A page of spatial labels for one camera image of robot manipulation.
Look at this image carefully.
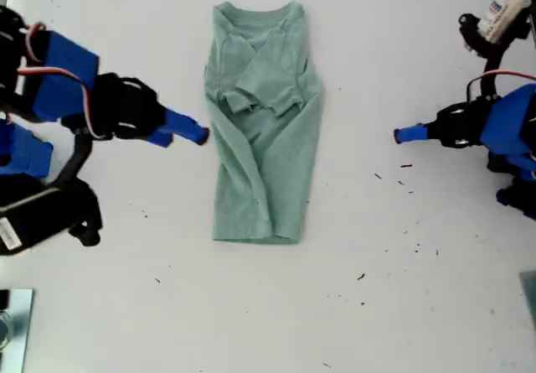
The steel plate with clamp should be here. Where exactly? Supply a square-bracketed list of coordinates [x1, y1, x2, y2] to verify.
[0, 288, 36, 373]

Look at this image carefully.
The red and white wire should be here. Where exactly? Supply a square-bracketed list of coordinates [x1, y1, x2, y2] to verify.
[15, 20, 112, 141]

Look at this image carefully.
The green t-shirt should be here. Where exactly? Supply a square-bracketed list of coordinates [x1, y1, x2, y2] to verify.
[204, 0, 326, 246]

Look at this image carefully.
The black camera stalk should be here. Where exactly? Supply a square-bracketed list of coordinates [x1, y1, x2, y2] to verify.
[49, 131, 94, 190]
[480, 45, 506, 98]

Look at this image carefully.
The black camera box white label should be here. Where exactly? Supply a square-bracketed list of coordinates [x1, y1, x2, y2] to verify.
[457, 0, 531, 60]

